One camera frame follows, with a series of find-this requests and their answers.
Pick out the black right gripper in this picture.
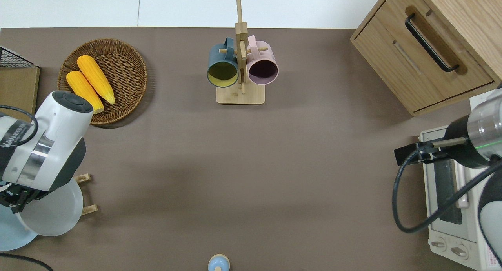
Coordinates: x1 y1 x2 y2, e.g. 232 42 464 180
394 141 449 166

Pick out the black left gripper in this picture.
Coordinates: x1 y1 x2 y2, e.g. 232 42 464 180
0 180 42 214

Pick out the gray plate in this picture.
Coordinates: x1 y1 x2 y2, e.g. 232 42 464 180
16 178 84 237

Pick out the light blue plate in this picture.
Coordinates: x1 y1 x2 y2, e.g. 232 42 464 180
0 204 39 251

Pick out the wooden plate rack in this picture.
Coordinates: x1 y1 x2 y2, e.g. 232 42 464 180
74 173 98 216

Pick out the white toaster oven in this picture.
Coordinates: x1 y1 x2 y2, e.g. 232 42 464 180
418 91 502 271

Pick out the wooden drawer cabinet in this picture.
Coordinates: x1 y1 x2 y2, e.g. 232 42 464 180
350 0 502 117

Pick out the wooden board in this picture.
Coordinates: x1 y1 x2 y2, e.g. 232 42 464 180
0 66 40 122

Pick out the yellow corn cob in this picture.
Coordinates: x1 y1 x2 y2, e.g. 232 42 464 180
77 55 116 105
66 70 105 115

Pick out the round wicker basket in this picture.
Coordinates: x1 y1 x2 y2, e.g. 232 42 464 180
58 38 148 125

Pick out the pink mug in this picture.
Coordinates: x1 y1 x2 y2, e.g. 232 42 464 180
246 35 279 85

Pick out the wooden mug tree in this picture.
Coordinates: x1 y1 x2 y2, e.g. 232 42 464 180
216 0 266 105

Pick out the dark teal mug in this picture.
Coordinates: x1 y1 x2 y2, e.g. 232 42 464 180
207 37 239 88

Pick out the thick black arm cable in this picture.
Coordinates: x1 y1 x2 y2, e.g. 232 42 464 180
392 147 502 233

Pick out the black cable on table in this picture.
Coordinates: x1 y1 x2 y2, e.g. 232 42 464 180
0 252 54 271

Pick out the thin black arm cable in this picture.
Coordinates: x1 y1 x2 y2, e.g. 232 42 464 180
0 105 39 146

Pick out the toaster oven door handle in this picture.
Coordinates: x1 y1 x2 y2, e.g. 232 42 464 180
455 161 470 209

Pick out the black cabinet handle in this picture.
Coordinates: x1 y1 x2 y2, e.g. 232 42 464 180
405 13 460 73

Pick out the black wire basket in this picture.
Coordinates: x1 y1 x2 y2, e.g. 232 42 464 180
0 46 35 68

